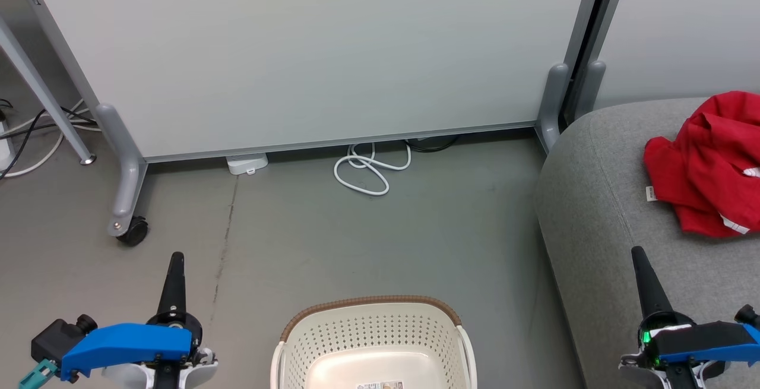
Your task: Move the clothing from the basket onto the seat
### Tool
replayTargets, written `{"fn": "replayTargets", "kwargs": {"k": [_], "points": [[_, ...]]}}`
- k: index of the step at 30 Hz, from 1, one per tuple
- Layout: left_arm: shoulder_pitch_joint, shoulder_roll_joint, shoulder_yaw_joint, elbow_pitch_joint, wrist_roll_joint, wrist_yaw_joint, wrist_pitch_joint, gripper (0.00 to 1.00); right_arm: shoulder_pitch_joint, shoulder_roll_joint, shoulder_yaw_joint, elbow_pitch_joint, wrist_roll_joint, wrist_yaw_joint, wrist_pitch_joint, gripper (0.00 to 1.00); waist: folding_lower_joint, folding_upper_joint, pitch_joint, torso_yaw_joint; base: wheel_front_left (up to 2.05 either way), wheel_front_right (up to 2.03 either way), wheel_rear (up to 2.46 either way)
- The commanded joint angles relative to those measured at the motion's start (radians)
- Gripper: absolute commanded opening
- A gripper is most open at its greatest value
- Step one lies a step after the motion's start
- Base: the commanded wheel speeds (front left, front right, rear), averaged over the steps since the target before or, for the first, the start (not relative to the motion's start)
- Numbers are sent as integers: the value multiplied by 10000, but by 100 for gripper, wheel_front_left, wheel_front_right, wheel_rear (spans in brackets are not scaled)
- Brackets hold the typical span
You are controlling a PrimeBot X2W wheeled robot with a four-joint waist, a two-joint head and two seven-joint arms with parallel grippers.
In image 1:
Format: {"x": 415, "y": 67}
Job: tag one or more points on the narrow white partition panel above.
{"x": 683, "y": 27}

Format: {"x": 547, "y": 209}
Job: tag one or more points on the grey fabric sofa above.
{"x": 599, "y": 246}

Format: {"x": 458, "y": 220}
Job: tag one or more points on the black caster wheel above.
{"x": 133, "y": 231}

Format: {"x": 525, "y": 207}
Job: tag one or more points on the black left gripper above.
{"x": 177, "y": 321}

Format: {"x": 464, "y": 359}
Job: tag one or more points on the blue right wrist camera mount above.
{"x": 706, "y": 344}

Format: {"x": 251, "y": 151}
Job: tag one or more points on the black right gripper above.
{"x": 662, "y": 341}

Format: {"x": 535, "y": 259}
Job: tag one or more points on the wide white partition panel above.
{"x": 297, "y": 50}

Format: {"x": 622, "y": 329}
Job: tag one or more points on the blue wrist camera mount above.
{"x": 124, "y": 344}
{"x": 706, "y": 344}

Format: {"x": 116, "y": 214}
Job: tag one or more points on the white power adapter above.
{"x": 246, "y": 163}

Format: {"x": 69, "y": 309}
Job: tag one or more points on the grey metal table leg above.
{"x": 44, "y": 89}

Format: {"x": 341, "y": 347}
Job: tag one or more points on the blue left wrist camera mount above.
{"x": 124, "y": 344}

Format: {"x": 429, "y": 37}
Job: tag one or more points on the white power strip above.
{"x": 5, "y": 148}

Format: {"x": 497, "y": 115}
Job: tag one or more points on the cream perforated laundry basket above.
{"x": 374, "y": 341}

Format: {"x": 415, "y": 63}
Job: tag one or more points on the red garment with white cuff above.
{"x": 694, "y": 187}

